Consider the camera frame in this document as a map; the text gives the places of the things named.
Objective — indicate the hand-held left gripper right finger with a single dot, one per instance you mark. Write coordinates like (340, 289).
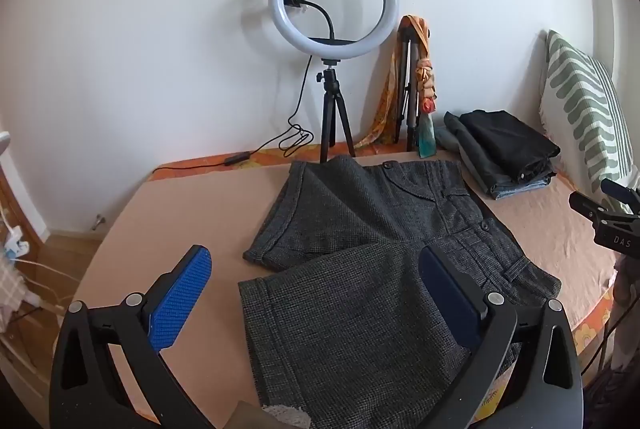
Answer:
(450, 304)

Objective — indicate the metal door stop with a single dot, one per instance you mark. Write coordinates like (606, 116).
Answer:
(98, 220)

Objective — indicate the black gooseneck phone holder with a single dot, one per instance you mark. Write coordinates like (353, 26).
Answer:
(327, 11)

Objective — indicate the grey tweed pants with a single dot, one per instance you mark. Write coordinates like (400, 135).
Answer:
(350, 334)

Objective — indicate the folded tripod with orange scarf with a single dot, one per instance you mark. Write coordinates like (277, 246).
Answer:
(426, 79)

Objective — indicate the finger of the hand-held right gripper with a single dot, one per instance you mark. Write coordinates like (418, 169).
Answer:
(622, 194)
(595, 211)

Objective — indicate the small black tripod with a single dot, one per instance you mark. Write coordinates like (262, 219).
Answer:
(330, 109)

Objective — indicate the folded grey tripod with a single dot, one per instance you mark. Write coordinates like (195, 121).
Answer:
(407, 74)

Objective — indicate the folded black pants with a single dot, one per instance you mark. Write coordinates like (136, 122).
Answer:
(510, 134)

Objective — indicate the peach blanket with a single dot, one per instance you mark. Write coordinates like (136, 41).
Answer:
(175, 209)

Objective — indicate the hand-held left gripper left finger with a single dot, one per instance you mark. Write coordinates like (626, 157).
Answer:
(180, 304)

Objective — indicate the person's right forearm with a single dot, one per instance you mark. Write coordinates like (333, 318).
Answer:
(630, 299)

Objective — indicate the folded dark grey pants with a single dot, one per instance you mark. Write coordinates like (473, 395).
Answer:
(475, 154)

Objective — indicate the white charger plug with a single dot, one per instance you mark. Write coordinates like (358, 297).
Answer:
(12, 245)

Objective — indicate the folded blue jeans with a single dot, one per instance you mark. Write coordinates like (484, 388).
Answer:
(520, 191)

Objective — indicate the green striped white pillow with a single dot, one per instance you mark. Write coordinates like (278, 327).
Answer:
(580, 109)

